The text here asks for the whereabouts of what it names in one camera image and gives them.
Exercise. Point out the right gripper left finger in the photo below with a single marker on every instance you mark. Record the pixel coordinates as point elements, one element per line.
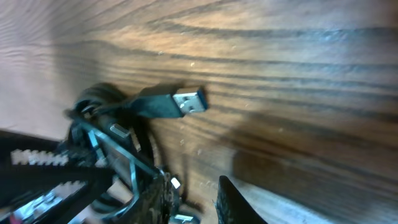
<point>156,204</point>

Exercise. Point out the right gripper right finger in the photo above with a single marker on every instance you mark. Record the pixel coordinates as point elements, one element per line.
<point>232,207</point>

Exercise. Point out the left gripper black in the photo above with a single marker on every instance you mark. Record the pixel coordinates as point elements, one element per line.
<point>112,173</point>

